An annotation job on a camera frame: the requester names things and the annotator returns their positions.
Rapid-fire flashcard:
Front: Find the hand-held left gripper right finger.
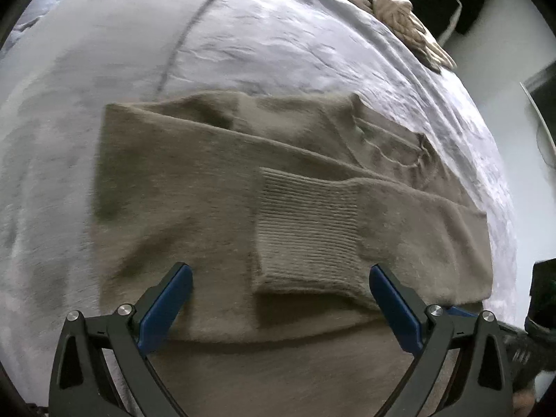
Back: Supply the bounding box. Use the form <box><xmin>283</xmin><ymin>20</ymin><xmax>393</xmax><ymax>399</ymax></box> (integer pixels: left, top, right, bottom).
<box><xmin>368</xmin><ymin>264</ymin><xmax>515</xmax><ymax>417</ymax></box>

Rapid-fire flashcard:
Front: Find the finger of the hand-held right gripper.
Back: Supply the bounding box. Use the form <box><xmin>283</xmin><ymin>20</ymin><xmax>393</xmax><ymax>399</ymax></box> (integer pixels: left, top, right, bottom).
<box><xmin>447</xmin><ymin>306</ymin><xmax>524</xmax><ymax>340</ymax></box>

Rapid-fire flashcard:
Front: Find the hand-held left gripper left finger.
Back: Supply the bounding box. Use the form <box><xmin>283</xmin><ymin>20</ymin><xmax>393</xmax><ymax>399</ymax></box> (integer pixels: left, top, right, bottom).
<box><xmin>49</xmin><ymin>262</ymin><xmax>194</xmax><ymax>417</ymax></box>

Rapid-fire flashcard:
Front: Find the brown knit sweater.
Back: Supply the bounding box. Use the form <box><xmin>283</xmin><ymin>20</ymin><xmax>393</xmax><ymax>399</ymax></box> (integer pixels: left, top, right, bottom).
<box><xmin>93</xmin><ymin>90</ymin><xmax>493</xmax><ymax>417</ymax></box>

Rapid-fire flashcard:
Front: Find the person's right hand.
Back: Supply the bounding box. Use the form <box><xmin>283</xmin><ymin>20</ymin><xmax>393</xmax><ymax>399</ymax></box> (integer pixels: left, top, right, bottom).
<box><xmin>512</xmin><ymin>384</ymin><xmax>539</xmax><ymax>417</ymax></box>

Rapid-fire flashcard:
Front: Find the grey bed blanket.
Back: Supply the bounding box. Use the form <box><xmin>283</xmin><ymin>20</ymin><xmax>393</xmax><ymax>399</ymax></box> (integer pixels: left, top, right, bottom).
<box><xmin>0</xmin><ymin>0</ymin><xmax>524</xmax><ymax>417</ymax></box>

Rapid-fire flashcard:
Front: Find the beige knit cloth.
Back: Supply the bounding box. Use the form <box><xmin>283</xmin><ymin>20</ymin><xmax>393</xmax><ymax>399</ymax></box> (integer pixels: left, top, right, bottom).
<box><xmin>287</xmin><ymin>0</ymin><xmax>459</xmax><ymax>72</ymax></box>

